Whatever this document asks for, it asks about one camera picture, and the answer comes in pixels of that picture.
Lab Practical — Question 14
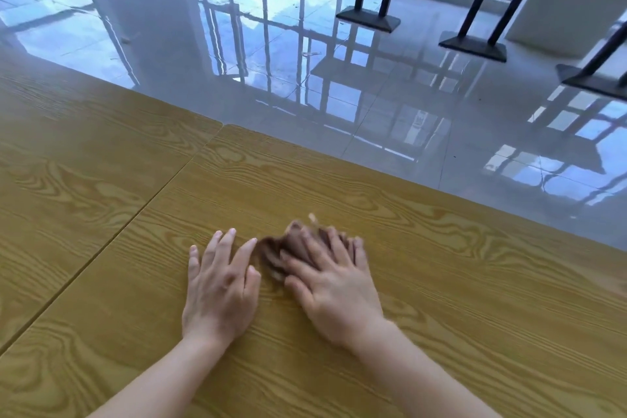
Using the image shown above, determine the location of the person's right forearm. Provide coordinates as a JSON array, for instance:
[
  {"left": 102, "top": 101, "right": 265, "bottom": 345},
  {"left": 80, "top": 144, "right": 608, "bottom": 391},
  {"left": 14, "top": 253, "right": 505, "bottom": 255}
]
[{"left": 349, "top": 319, "right": 501, "bottom": 418}]

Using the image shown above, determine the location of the person's left forearm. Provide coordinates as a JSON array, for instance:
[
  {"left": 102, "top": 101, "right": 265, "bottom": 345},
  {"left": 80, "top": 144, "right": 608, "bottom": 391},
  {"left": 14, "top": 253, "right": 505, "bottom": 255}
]
[{"left": 87, "top": 333, "right": 237, "bottom": 418}]

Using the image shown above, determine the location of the person's right hand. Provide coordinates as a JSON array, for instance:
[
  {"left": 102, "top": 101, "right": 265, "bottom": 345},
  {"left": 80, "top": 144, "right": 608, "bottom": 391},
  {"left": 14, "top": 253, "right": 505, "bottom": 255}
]
[{"left": 280, "top": 227, "right": 388, "bottom": 351}]

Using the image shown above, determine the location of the brown cloth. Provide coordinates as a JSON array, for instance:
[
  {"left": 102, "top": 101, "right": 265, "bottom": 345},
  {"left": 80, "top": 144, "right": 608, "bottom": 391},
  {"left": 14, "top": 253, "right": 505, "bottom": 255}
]
[{"left": 256, "top": 213, "right": 365, "bottom": 286}]

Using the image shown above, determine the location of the person's left hand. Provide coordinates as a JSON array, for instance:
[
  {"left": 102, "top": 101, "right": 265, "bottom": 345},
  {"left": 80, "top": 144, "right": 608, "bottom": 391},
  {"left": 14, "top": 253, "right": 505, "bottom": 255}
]
[{"left": 182, "top": 229, "right": 262, "bottom": 350}]

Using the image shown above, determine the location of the white pillar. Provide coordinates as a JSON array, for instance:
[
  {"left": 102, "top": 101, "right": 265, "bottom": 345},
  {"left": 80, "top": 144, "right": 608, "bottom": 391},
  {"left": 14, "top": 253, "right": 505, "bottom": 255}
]
[{"left": 505, "top": 0, "right": 627, "bottom": 59}]

